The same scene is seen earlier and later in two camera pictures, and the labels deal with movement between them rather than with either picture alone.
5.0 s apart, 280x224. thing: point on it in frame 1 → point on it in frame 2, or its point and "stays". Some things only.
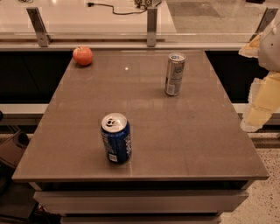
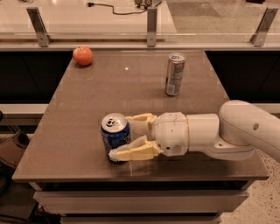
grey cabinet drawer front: x=142 y=202 stays
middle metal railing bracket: x=151 y=27 stays
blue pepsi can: x=116 y=136 stays
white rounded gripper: x=270 y=49 → x=171 y=131
